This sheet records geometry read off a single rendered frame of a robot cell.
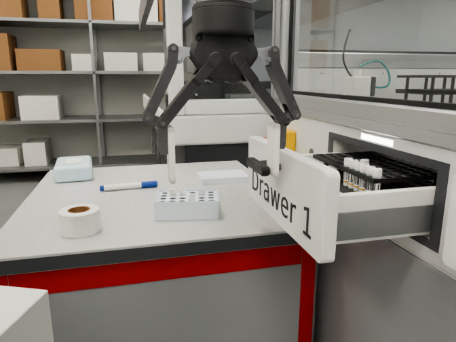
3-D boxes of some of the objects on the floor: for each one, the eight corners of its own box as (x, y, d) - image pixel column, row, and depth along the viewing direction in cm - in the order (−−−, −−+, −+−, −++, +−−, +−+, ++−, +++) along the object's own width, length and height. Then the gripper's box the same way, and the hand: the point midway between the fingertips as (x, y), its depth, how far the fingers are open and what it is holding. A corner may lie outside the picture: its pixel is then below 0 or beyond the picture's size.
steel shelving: (-30, 186, 382) (-65, -40, 336) (-12, 174, 429) (-42, -26, 382) (316, 167, 465) (326, -17, 418) (299, 159, 511) (306, -8, 465)
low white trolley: (30, 621, 77) (-28, 261, 59) (72, 385, 135) (49, 169, 118) (307, 539, 90) (326, 226, 73) (236, 357, 149) (237, 160, 131)
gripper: (113, -10, 40) (125, 192, 45) (334, 1, 46) (324, 178, 51) (115, 3, 48) (125, 176, 52) (306, 11, 53) (299, 166, 58)
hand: (223, 169), depth 52 cm, fingers open, 13 cm apart
